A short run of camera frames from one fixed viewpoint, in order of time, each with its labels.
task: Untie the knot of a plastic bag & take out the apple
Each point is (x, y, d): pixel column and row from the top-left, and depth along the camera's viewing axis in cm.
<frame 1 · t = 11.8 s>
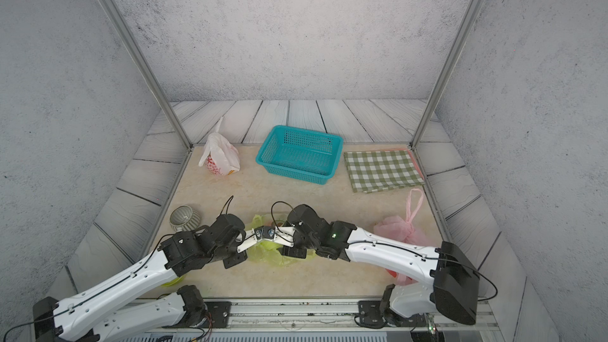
left hand: (250, 244, 75), fingers closed
right hand: (280, 238, 74), fingers open
yellow-green avocado plastic bag: (266, 252, 76), point 13 cm above the table
teal plastic basket: (309, 156, 119), on the table
green checkered cloth: (381, 169, 113), on the table
white tied plastic bag: (221, 157, 104), point 12 cm above the table
pink strawberry plastic bag: (403, 229, 75), point 17 cm above the table

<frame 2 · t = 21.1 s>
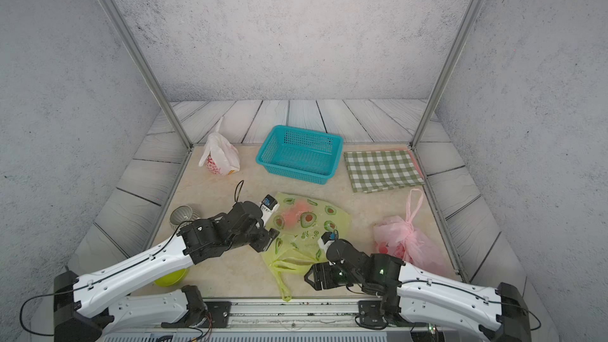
left hand: (274, 230, 73), fingers open
right hand: (314, 279, 70), fingers open
yellow-green avocado plastic bag: (300, 222, 85), point 10 cm above the table
the other named things where they were.

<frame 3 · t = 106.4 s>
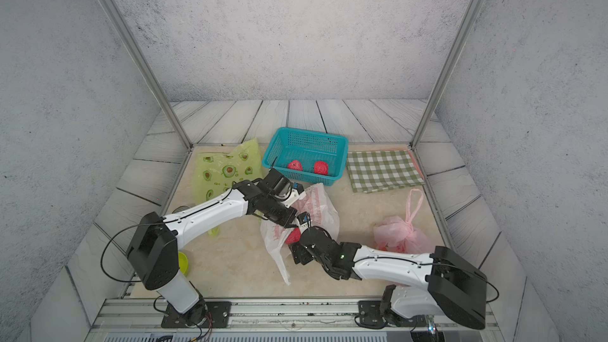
left hand: (302, 226, 79), fingers closed
right hand: (299, 241, 80), fingers open
yellow-green avocado plastic bag: (216, 172, 109), point 3 cm above the table
white tied plastic bag: (315, 210, 85), point 14 cm above the table
red apple: (295, 165, 107), point 7 cm above the table
red apple 2: (321, 167, 106), point 7 cm above the table
the other named things where they were.

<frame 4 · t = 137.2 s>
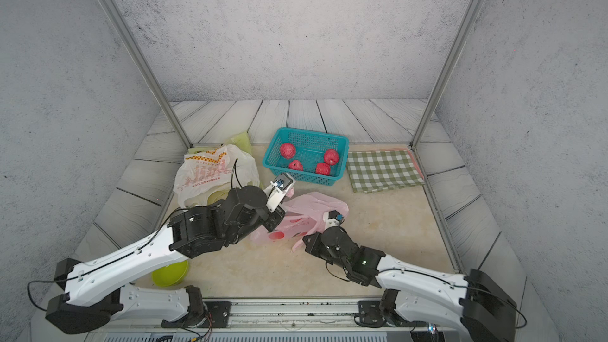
left hand: (287, 197, 63), fingers closed
right hand: (301, 240, 75), fingers closed
pink strawberry plastic bag: (303, 216, 80), point 16 cm above the table
red apple 3: (331, 157, 110), point 7 cm above the table
red apple 4: (287, 150, 113), point 7 cm above the table
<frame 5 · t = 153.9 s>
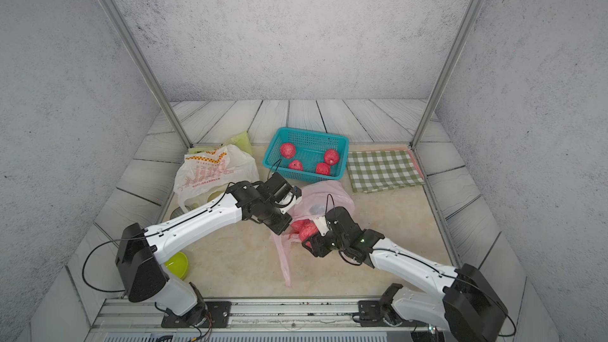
left hand: (290, 227, 77), fingers closed
right hand: (310, 240, 79), fingers open
pink strawberry plastic bag: (310, 199, 77), point 23 cm above the table
